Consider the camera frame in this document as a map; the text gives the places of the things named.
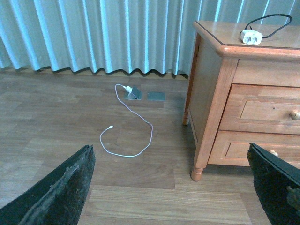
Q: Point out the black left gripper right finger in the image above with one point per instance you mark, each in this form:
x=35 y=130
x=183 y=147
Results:
x=277 y=185

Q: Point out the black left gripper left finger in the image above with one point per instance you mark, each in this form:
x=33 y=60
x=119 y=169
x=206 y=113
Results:
x=57 y=199

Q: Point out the wooden nightstand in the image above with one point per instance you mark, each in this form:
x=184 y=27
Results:
x=221 y=60

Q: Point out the wooden drawer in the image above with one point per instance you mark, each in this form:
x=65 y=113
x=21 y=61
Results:
x=261 y=109
x=231 y=148

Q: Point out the closed grey floor socket cover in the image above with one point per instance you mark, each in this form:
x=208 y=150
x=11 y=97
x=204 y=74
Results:
x=156 y=96

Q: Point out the open grey floor socket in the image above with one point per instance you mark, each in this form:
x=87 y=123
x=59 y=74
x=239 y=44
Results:
x=133 y=93

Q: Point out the pale green curtain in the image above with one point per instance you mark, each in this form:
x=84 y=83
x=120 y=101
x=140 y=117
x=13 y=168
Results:
x=118 y=34

